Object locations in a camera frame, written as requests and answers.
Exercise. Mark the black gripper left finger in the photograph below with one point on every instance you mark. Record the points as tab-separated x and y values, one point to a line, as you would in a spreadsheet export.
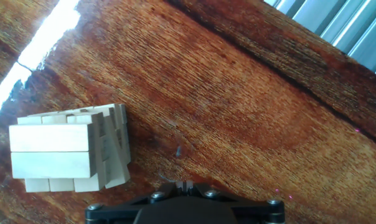
122	208

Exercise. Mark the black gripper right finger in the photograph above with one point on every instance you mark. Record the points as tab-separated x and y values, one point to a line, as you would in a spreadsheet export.
253	211

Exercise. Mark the reddish brown wooden board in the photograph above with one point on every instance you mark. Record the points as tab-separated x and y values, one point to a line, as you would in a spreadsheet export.
237	109

